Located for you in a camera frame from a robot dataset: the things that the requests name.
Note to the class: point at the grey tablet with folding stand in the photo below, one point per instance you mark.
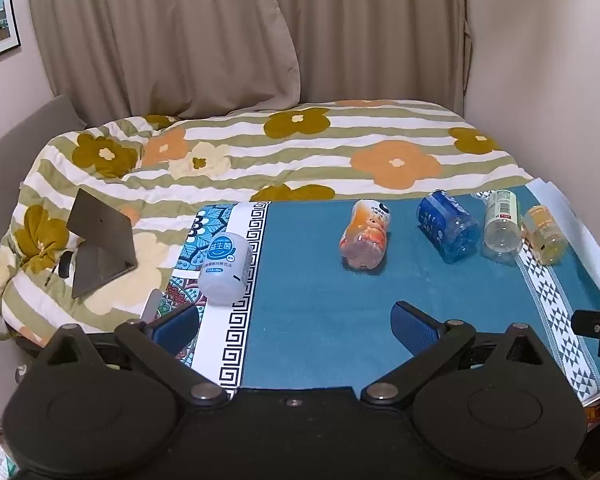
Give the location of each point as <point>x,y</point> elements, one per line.
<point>99,250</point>

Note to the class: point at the blue patterned tablecloth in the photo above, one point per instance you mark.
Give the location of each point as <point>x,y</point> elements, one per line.
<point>310,310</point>

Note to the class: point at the floral striped blanket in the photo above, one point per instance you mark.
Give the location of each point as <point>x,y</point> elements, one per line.
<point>260,155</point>

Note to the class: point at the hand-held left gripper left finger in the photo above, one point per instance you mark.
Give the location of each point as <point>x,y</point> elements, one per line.
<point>176,329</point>

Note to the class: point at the black stylus pen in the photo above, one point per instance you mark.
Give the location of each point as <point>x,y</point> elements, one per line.
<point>51,272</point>

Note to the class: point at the orange plastic bottle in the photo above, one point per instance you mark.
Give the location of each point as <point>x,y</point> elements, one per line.
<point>365,235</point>

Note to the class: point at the yellow plastic bottle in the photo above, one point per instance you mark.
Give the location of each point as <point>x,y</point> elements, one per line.
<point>545,235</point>

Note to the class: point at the blue plastic bottle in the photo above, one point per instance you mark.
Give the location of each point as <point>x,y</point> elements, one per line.
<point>448,227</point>

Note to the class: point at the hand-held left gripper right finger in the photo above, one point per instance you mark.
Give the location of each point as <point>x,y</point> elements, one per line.
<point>414,331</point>

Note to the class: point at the clear bottle with white label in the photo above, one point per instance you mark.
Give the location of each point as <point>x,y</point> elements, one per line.
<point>502,227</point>

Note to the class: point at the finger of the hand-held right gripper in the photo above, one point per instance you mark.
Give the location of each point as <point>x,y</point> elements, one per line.
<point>596,324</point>

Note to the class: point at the small grey flat object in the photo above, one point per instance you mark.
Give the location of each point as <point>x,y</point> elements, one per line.
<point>150,304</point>

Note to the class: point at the beige curtain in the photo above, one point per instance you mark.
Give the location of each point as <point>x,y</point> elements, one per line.
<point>220,35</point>

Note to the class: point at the white plastic bag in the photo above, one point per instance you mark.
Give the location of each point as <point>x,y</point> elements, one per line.
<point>2,464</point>

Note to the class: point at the grey padded bed side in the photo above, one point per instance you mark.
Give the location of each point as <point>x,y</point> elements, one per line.
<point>25,130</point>

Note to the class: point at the white plastic bottle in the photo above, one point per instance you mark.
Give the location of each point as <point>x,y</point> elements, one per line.
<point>226,269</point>

